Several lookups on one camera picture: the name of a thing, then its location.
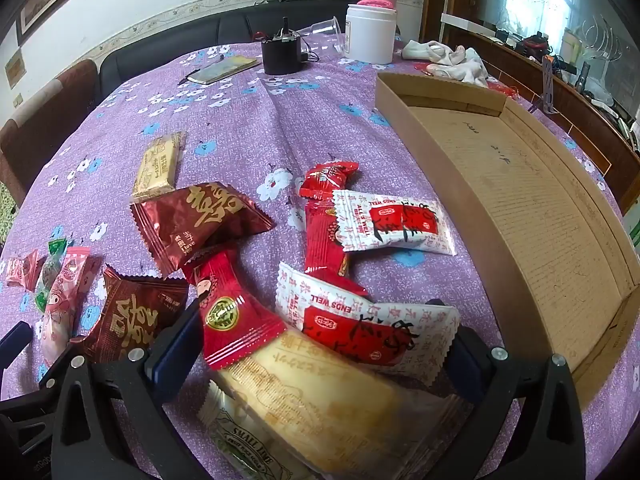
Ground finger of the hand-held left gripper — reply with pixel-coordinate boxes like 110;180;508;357
0;321;32;361

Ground clear plastic cup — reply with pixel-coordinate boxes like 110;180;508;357
299;17;347;55

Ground small wall plaque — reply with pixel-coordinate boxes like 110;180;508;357
4;47;27;90

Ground black pot with tools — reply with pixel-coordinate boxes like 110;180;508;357
261;17;304;76

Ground brown cardboard box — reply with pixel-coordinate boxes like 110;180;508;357
375;72;640;403

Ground wooden cabinet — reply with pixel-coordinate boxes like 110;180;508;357
420;0;640;211

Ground red packet with gold emblem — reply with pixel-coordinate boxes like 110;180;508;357
181;249;288;372

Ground black leather sofa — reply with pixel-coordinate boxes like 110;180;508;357
99;0;402;97

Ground white plastic jar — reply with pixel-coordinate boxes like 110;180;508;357
345;4;397;65

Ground yellow green notebook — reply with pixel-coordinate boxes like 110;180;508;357
187;56;262;86

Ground metal stand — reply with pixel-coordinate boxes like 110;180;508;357
536;55;562;116

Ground brown upholstered chair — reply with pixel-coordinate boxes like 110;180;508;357
0;59;102;207

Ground dark red snack packet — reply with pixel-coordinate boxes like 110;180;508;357
130;181;277;277
70;266;191;365

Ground red foil wrapper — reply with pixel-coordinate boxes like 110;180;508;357
419;62;521;100

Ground small yellow cracker packet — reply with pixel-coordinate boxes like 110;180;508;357
131;131;187;204

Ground small pink candy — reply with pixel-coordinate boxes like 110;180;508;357
4;249;42;292

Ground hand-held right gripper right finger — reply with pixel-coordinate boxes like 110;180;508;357
435;327;586;480

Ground white gloves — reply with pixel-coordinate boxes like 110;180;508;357
401;39;489;87

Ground large yellow cake packet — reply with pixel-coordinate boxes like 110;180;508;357
196;326;472;480

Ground long red snack bar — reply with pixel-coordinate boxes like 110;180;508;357
303;194;372;301

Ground purple floral tablecloth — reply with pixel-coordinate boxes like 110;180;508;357
0;35;640;480

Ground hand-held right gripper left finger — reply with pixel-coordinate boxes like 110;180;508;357
52;302;211;480

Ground white and red snack packet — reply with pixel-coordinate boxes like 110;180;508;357
274;261;461;387
331;189;457;257

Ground green candy packet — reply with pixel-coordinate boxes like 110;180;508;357
33;236;69;314

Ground pink snack packet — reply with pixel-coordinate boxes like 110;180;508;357
41;246;104;367

